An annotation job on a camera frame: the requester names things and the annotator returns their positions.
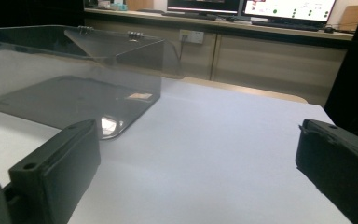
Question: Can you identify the white wall socket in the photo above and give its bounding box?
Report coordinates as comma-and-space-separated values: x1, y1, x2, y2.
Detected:
179, 29, 205, 45

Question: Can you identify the dark screen monitor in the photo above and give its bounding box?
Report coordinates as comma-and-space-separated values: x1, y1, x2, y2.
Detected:
166, 0, 241, 15

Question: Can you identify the black keyboard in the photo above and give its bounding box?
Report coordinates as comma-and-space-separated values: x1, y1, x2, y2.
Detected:
161, 11, 218, 21
251, 20, 321, 32

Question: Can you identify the white table sheet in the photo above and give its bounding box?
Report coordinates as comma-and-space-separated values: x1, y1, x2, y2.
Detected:
0, 77, 352, 224

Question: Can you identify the bright screen monitor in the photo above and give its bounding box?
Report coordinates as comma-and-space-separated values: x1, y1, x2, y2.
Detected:
243, 0, 337, 23

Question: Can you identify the black curtain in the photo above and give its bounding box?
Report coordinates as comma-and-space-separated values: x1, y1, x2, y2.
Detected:
0, 0, 85, 29
323, 0, 358, 144

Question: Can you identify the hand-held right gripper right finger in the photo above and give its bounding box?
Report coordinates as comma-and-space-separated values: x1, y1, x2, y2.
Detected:
295, 119, 358, 224

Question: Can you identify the teal small object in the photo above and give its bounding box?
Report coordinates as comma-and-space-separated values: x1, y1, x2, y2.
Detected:
110, 3, 129, 12

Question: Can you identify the long beige desk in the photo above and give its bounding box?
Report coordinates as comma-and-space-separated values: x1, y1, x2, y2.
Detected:
83, 7, 355, 106

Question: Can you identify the brown cardboard box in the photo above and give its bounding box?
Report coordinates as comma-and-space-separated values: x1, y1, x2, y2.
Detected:
338, 4, 358, 32
125, 0, 155, 12

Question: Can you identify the black power cable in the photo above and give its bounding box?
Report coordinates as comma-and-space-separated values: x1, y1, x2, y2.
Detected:
180, 38, 187, 63

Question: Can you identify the smoked transparent acrylic box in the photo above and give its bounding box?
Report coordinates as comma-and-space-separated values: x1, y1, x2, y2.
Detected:
0, 24, 185, 141

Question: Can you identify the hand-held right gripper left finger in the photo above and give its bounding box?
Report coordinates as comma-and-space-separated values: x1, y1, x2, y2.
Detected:
7, 119, 102, 224

